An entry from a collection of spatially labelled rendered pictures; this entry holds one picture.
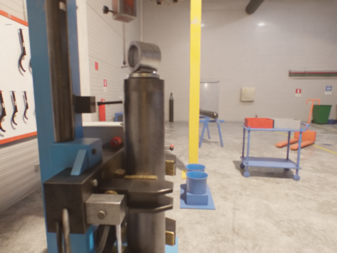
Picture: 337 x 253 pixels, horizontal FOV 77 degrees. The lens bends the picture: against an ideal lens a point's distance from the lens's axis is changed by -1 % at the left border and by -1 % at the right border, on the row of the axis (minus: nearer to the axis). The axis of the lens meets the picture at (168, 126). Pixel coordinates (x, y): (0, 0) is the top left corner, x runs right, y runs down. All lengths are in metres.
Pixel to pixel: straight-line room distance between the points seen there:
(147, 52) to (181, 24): 11.33
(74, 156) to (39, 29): 0.63
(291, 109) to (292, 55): 2.79
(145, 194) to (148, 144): 0.24
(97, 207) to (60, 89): 0.52
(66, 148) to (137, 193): 0.36
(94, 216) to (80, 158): 0.24
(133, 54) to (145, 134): 0.42
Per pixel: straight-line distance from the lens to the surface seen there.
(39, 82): 1.24
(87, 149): 0.98
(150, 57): 1.06
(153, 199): 0.97
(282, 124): 4.05
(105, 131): 1.49
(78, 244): 1.03
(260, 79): 12.52
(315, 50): 13.84
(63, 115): 1.05
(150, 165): 1.06
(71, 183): 0.87
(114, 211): 0.87
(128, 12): 1.30
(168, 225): 1.58
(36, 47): 1.26
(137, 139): 1.03
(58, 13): 1.10
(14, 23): 3.59
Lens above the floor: 1.39
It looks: 8 degrees down
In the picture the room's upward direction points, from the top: straight up
